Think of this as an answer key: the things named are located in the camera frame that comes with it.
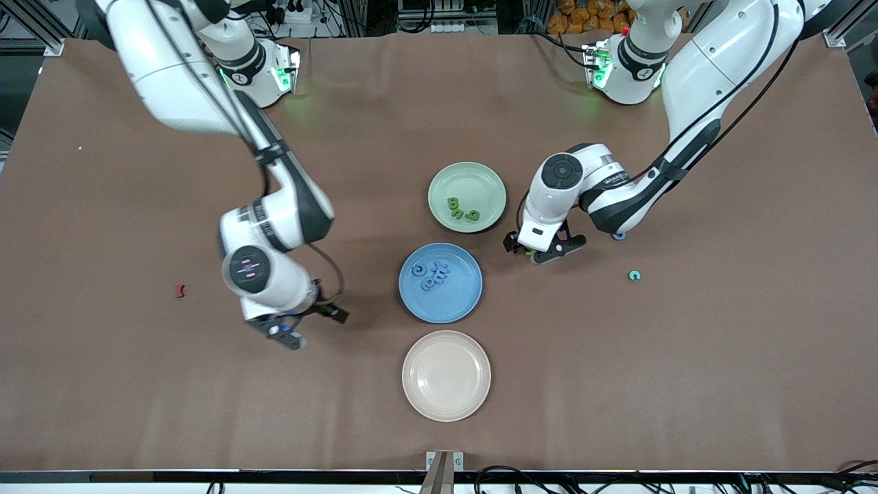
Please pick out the green plate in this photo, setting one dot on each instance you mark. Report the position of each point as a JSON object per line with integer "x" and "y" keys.
{"x": 480, "y": 185}

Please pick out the orange fruit bag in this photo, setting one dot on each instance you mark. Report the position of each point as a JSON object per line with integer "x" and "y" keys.
{"x": 583, "y": 17}

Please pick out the blue letter X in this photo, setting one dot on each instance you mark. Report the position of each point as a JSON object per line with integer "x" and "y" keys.
{"x": 442, "y": 267}

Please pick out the silver metal bracket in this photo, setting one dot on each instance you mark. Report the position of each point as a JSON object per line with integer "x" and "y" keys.
{"x": 444, "y": 473}

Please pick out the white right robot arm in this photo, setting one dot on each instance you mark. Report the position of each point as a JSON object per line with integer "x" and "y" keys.
{"x": 274, "y": 219}

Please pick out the white power strip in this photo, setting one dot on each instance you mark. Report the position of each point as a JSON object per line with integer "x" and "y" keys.
{"x": 466, "y": 27}
{"x": 296, "y": 15}

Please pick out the beige plate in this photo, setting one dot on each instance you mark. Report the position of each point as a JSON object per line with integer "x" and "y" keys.
{"x": 446, "y": 376}

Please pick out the blue letter C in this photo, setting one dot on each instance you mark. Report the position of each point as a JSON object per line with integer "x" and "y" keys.
{"x": 414, "y": 271}

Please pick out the aluminium frame rail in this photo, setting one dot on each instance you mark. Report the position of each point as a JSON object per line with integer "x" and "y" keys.
{"x": 53, "y": 46}
{"x": 844, "y": 38}

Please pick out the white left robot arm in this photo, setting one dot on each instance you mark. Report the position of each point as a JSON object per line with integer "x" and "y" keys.
{"x": 617, "y": 192}

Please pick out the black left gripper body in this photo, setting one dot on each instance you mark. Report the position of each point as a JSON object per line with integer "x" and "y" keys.
{"x": 512, "y": 242}

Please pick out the blue plate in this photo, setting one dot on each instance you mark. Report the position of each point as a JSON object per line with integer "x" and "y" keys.
{"x": 453, "y": 302}

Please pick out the brown table cover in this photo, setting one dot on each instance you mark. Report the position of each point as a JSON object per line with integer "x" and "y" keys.
{"x": 137, "y": 412}

